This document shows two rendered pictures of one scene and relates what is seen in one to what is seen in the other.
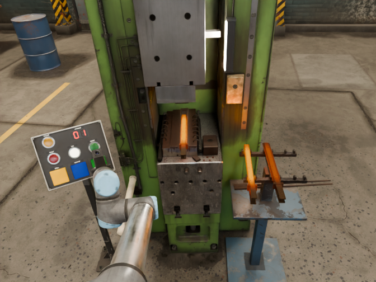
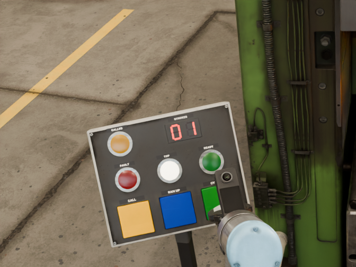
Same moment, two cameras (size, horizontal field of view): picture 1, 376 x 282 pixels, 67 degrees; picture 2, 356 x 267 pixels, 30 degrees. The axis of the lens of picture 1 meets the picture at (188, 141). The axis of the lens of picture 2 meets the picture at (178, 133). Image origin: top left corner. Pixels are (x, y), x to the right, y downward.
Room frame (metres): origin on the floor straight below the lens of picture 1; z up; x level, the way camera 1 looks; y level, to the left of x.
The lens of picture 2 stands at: (-0.01, 0.13, 2.01)
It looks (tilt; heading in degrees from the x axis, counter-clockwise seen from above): 33 degrees down; 20
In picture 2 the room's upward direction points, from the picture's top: 10 degrees counter-clockwise
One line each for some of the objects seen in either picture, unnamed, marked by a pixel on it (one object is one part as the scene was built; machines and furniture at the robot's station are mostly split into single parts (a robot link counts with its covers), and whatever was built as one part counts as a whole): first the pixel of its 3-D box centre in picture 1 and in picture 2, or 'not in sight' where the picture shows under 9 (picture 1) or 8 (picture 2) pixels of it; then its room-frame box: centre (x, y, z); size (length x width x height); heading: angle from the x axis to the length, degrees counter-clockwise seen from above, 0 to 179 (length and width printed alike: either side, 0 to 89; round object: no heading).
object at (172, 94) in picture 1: (177, 77); not in sight; (1.50, 0.04, 1.32); 0.42 x 0.20 x 0.10; 178
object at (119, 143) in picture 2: (48, 142); (119, 143); (1.15, 0.69, 1.16); 0.05 x 0.03 x 0.04; 88
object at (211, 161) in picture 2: (94, 147); (211, 161); (1.19, 0.49, 1.09); 0.05 x 0.03 x 0.04; 88
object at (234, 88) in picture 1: (234, 89); not in sight; (1.41, -0.27, 1.27); 0.09 x 0.02 x 0.17; 88
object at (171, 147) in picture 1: (180, 130); not in sight; (1.50, 0.04, 0.96); 0.42 x 0.20 x 0.09; 178
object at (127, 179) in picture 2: (53, 158); (127, 179); (1.11, 0.67, 1.09); 0.05 x 0.03 x 0.04; 88
